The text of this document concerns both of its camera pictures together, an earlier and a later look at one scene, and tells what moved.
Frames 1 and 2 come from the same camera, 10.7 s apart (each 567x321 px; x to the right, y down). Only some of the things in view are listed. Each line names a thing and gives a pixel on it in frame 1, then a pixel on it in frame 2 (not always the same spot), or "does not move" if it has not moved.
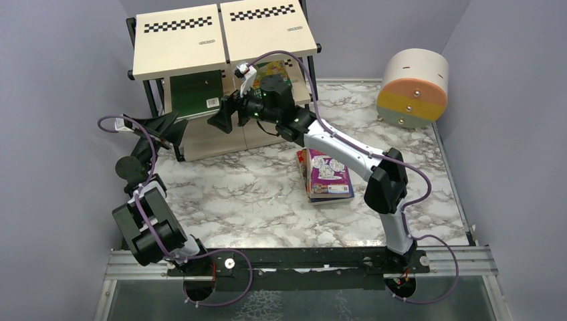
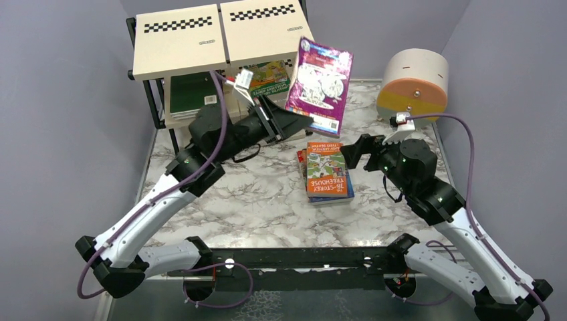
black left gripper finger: (158, 126) -> (281, 122)
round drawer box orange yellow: (414, 88) does not move
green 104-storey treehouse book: (270, 68) does not move
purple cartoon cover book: (327, 176) -> (319, 85)
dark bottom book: (325, 201) does not move
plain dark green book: (196, 93) does not move
